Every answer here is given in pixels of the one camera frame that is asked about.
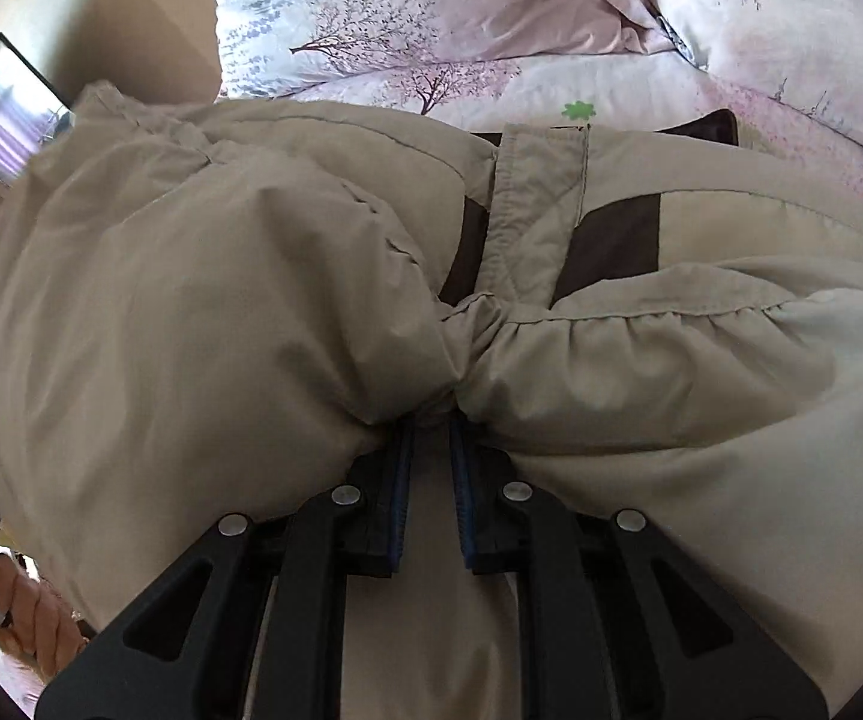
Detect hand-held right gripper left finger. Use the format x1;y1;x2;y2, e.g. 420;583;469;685
34;420;418;720

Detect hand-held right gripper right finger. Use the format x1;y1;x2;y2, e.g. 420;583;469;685
448;416;830;720

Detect beige puffer jacket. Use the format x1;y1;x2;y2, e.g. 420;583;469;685
0;82;863;720

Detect person's left hand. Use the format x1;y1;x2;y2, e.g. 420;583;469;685
0;551;94;682

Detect flat screen television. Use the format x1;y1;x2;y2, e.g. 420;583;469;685
0;32;77;182

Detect pink floral bed sheet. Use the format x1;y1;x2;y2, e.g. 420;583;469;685
217;52;863;182

